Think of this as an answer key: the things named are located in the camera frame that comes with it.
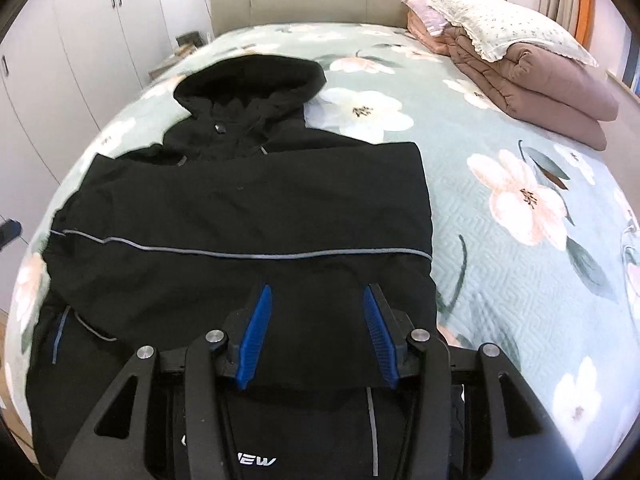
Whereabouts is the white wardrobe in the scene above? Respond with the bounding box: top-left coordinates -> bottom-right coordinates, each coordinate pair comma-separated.
0,0 -> 216,221

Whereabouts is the beige nightstand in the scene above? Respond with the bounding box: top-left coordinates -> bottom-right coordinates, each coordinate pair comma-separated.
148,42 -> 216,81

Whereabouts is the black hooded jacket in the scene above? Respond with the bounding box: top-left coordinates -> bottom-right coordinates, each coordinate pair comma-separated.
25,55 -> 466,480

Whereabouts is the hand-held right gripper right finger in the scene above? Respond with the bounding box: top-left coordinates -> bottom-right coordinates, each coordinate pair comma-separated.
362,282 -> 586,480

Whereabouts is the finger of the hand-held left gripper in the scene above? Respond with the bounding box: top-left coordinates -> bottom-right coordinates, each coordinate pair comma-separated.
0,219 -> 23,250

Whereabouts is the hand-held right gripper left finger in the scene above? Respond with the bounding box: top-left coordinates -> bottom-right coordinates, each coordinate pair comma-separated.
55,282 -> 273,480

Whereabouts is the pink pillow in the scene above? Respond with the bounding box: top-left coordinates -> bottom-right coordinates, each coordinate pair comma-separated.
404,0 -> 458,56

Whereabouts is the white floral pillow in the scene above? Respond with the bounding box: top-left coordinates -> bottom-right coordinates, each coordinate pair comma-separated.
429,0 -> 599,68

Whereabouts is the folded brown quilt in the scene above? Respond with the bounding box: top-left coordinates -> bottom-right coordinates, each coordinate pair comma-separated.
447,27 -> 621,151

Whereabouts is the bed with floral green bedspread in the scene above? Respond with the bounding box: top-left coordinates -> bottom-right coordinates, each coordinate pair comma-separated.
0,22 -> 640,480

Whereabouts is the windowsill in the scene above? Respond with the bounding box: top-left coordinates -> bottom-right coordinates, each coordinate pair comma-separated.
606,67 -> 640,97

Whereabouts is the orange curtain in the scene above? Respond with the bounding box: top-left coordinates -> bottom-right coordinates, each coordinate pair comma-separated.
579,0 -> 597,43

